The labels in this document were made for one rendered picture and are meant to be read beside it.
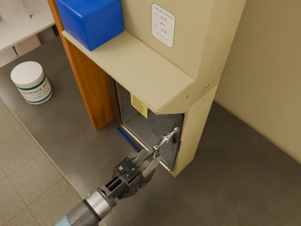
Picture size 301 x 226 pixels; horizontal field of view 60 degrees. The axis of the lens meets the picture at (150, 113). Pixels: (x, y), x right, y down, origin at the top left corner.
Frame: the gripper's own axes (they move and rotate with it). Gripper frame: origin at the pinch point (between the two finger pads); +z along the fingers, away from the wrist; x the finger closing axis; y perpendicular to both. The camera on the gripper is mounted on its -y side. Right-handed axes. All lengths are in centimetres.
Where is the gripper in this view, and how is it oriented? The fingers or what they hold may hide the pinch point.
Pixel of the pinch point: (155, 155)
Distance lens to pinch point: 84.4
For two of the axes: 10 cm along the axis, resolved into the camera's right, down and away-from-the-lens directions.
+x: -7.0, -6.0, 4.0
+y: 0.0, -5.5, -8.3
